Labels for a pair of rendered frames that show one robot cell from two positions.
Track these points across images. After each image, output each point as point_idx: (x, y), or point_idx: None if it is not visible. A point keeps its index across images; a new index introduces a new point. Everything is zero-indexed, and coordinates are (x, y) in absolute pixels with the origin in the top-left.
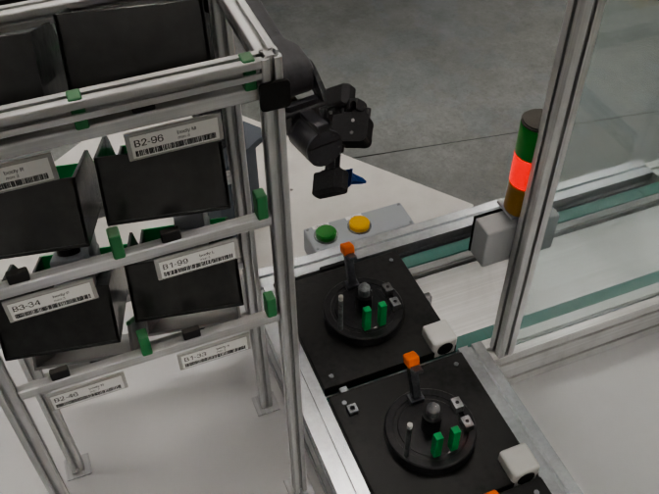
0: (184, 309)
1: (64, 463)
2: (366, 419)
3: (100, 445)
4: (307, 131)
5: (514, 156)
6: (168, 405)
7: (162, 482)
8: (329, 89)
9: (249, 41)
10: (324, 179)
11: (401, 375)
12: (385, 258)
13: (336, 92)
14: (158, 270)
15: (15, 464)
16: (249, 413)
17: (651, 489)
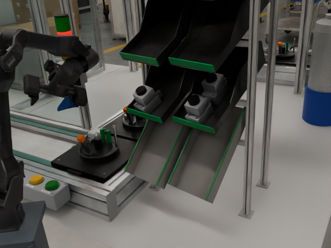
0: None
1: (250, 217)
2: None
3: (230, 214)
4: (89, 51)
5: (67, 33)
6: (188, 209)
7: (219, 189)
8: (29, 82)
9: None
10: (81, 92)
11: (122, 135)
12: (58, 161)
13: (32, 78)
14: None
15: (273, 232)
16: (165, 188)
17: (106, 117)
